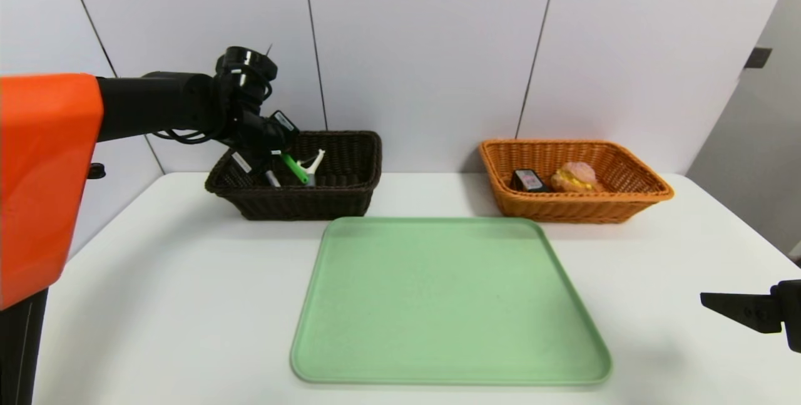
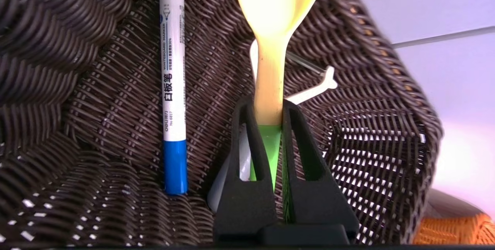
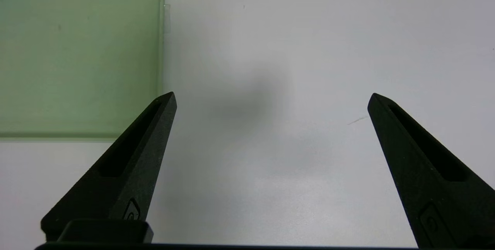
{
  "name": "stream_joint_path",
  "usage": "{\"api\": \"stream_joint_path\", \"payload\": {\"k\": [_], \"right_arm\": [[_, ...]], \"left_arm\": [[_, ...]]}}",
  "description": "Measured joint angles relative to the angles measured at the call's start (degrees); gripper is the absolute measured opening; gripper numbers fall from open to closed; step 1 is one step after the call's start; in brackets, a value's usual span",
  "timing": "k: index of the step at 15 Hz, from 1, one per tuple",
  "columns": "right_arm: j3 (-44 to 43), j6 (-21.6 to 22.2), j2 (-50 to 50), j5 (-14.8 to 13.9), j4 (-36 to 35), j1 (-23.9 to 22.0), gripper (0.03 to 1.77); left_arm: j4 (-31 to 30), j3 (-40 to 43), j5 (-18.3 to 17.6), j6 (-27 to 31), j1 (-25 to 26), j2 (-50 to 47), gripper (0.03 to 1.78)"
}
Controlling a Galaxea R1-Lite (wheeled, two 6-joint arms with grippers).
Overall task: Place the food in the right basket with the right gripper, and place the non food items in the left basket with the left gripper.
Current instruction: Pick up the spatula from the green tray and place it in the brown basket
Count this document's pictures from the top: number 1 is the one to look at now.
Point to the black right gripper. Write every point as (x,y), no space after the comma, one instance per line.
(790,312)

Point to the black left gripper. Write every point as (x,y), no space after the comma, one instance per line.
(245,161)

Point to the white marker blue cap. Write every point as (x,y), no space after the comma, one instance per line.
(272,178)

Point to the pink yellow bun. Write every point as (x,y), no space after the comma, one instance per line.
(576,176)

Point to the black strawberry gum box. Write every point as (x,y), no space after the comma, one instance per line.
(529,181)

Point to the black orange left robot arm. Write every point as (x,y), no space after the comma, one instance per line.
(50,173)

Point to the dark brown wicker basket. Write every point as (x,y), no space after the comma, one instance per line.
(338,198)

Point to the orange wicker basket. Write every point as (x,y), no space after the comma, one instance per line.
(626,208)

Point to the light green plastic tray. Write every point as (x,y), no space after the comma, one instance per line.
(450,305)

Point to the dark wall-mounted plate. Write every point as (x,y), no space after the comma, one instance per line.
(757,57)

